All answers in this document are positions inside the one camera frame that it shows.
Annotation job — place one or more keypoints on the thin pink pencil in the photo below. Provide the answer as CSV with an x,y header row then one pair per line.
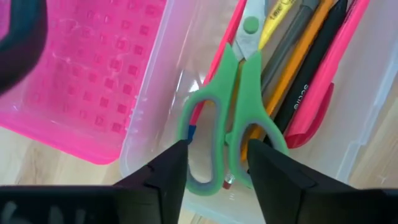
x,y
231,31

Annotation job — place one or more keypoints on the grey pen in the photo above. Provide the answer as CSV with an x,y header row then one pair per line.
x,y
292,37

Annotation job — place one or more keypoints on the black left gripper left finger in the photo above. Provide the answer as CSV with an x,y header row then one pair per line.
x,y
164,180

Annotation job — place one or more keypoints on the yellow highlighter black print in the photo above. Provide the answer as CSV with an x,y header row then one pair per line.
x,y
273,21

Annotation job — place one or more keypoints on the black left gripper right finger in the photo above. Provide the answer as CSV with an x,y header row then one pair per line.
x,y
276,186

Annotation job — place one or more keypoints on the matte black pen white lettering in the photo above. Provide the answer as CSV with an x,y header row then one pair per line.
x,y
311,74

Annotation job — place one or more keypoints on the clear supply box pink lid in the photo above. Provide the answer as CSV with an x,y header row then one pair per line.
x,y
93,77

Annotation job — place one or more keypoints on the pink highlighter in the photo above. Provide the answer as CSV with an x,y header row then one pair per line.
x,y
326,77

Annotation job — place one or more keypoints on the orange pencil red eraser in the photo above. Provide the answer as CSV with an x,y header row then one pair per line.
x,y
298,56

